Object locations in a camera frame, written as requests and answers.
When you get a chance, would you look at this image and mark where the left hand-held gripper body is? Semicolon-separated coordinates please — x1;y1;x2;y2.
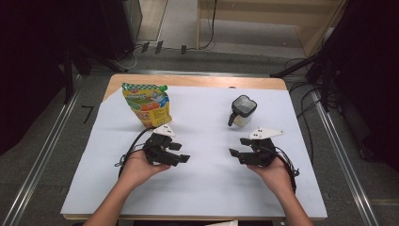
142;123;177;168

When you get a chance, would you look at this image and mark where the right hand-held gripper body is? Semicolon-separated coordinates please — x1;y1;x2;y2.
247;126;286;169

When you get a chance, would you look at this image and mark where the yellow spouted refill pouch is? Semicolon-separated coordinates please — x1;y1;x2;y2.
121;82;173;129

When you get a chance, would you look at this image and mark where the person's right hand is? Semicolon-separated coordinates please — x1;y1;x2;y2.
247;154;295;196

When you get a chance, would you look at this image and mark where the person's left hand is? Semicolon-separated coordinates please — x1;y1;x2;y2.
118;150;172;189

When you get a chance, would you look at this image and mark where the white paper sheet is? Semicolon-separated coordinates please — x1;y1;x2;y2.
60;85;328;219

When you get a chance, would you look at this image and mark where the wooden table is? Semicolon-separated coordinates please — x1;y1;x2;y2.
62;73;328;221

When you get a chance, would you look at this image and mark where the black stand leg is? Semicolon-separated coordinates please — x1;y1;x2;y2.
270;55;318;79

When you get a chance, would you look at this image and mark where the black metal stand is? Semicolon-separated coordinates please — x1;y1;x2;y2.
62;43;126;105

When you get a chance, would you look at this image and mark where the light wooden shelf unit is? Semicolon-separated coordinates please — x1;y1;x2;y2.
196;0;349;58

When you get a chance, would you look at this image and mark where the black cabinet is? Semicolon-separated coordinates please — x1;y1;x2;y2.
100;0;144;62

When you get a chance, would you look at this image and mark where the dark curtain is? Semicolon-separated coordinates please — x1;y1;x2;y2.
319;0;399;173
0;0;106;156

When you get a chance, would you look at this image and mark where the right hand-held gripper cable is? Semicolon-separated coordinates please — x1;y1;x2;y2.
274;145;300;194

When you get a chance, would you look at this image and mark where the black floor cable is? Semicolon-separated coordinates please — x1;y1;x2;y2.
283;57;330;166

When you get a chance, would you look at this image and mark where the metal floor rail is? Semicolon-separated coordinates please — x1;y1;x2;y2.
0;90;81;226
311;89;380;226
90;69;274;78

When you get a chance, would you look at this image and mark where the white floor cable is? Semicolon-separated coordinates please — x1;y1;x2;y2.
114;45;141;71

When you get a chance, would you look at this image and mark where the black hanging cable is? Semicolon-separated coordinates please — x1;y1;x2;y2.
187;0;219;52

